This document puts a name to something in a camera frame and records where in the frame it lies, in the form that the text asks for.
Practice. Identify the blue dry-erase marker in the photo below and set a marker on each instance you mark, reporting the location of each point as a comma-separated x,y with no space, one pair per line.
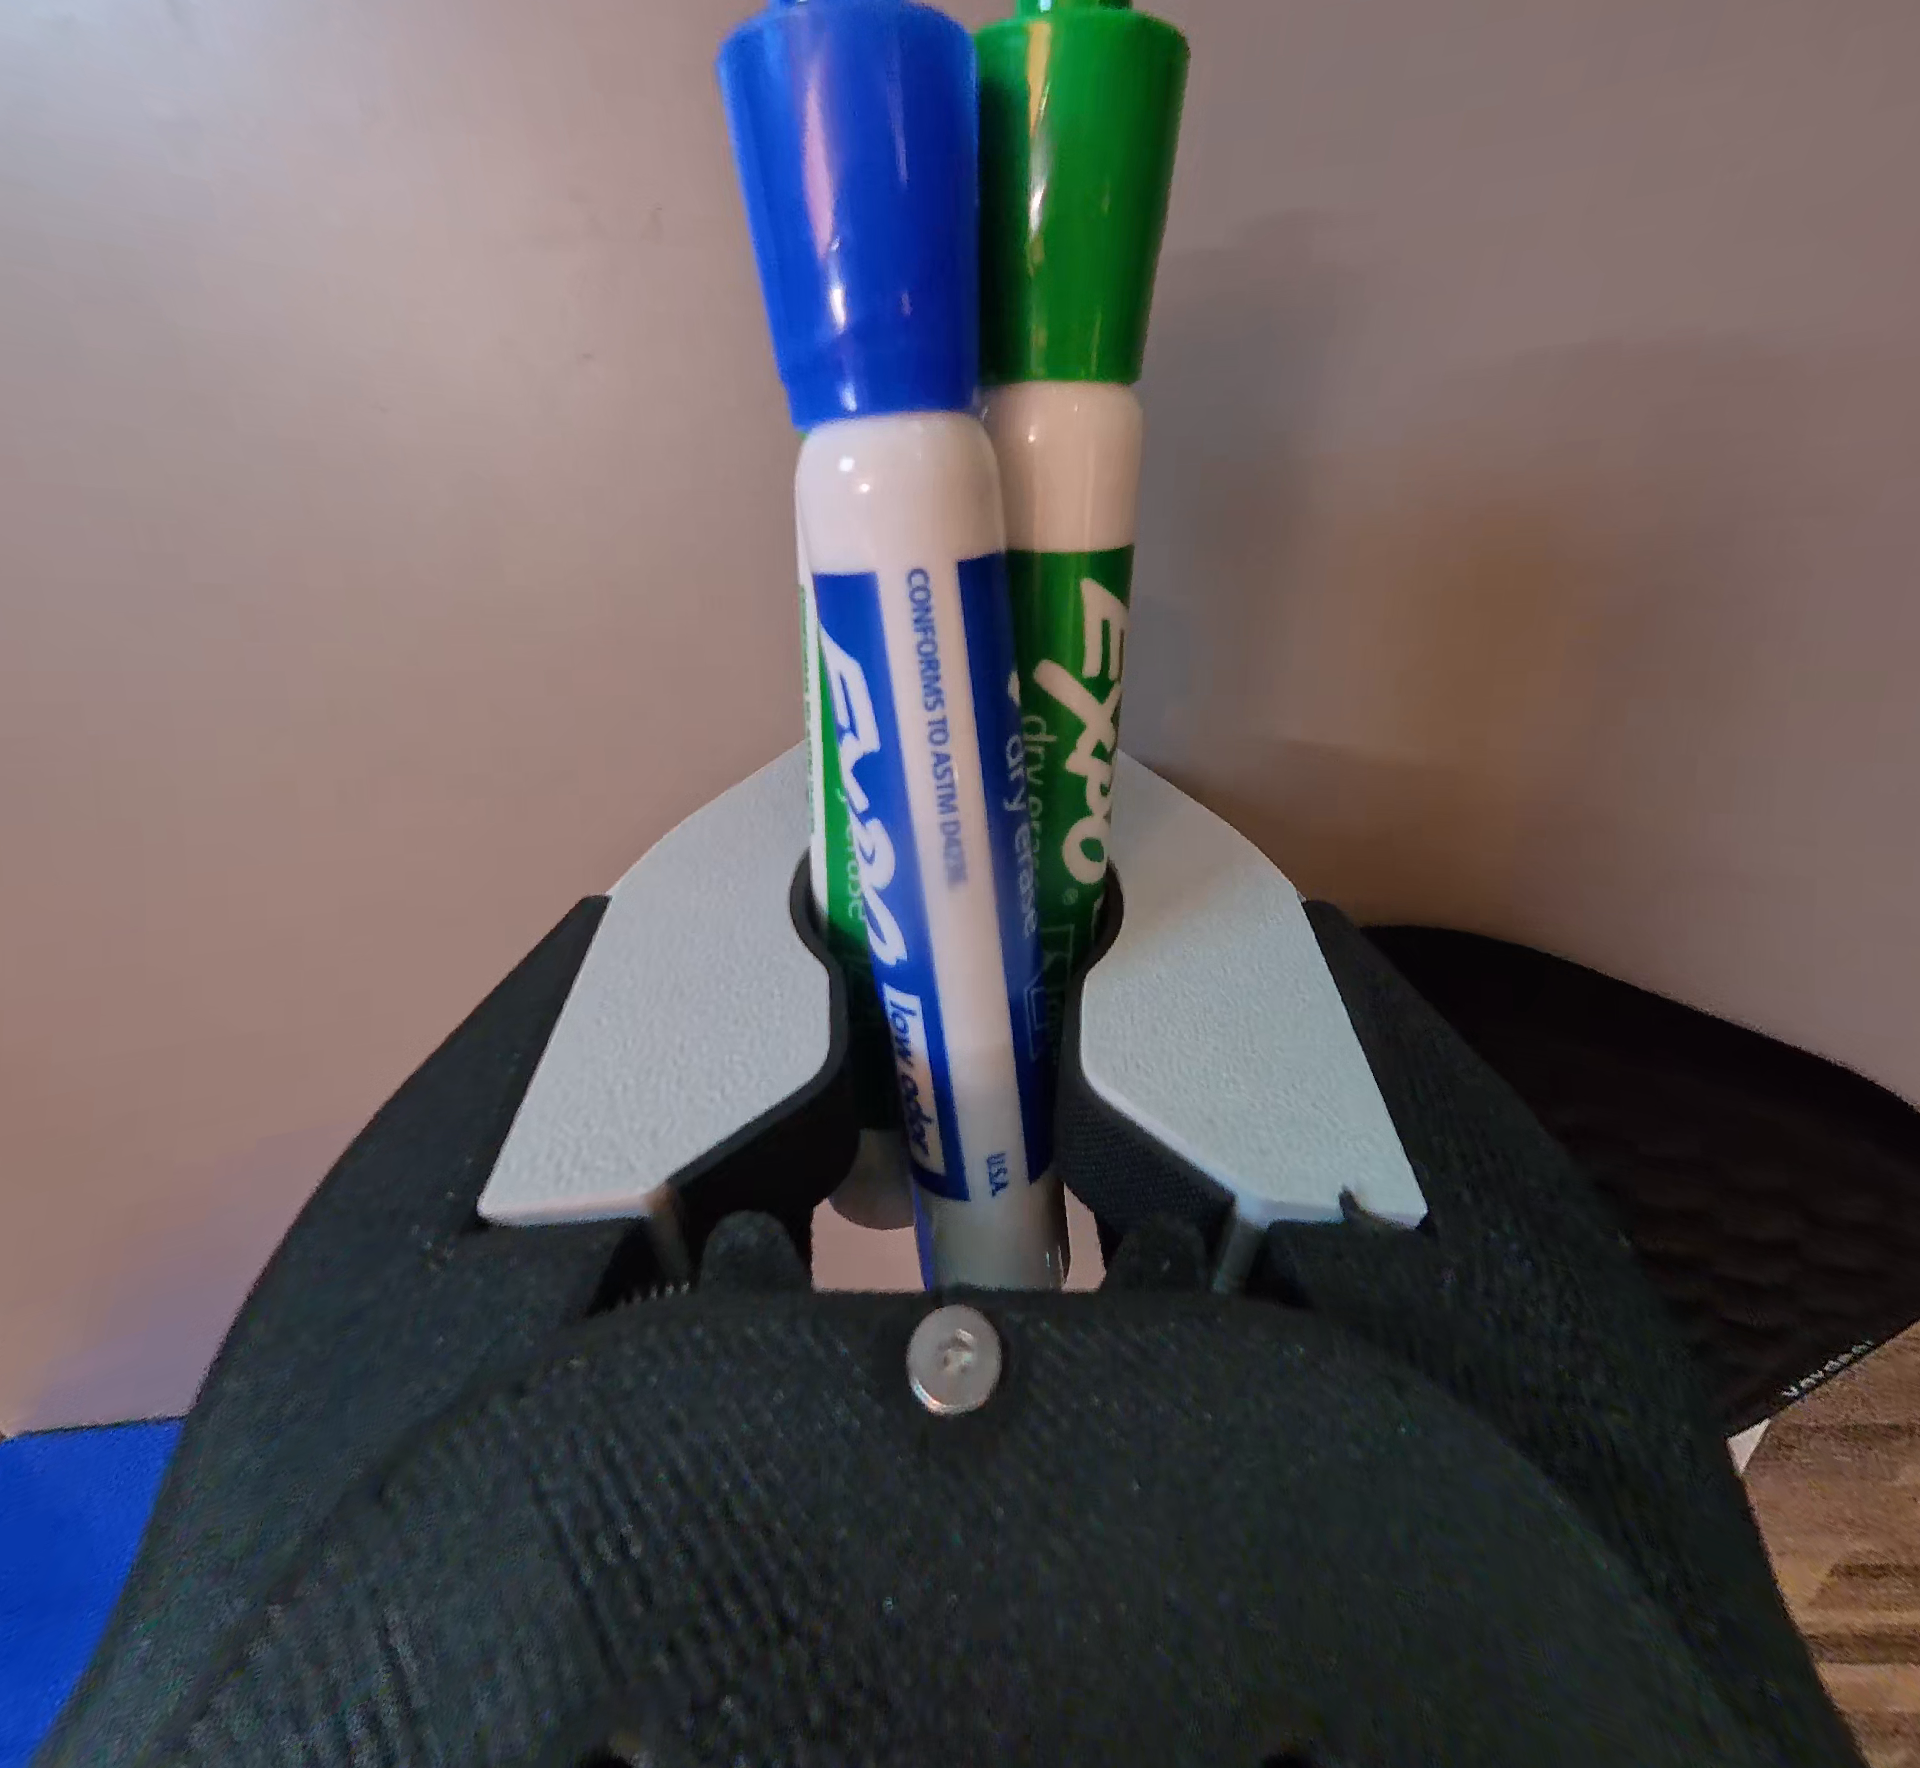
870,222

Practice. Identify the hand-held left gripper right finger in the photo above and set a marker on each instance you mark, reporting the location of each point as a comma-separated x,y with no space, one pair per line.
1231,1033

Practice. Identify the green dry-erase marker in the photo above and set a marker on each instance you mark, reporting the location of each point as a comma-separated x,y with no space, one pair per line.
834,823
1080,222

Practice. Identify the blue plastic bin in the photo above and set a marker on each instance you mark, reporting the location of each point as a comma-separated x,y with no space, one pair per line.
75,1573

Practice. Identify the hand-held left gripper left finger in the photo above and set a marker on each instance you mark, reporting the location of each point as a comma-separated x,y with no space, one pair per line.
674,1033

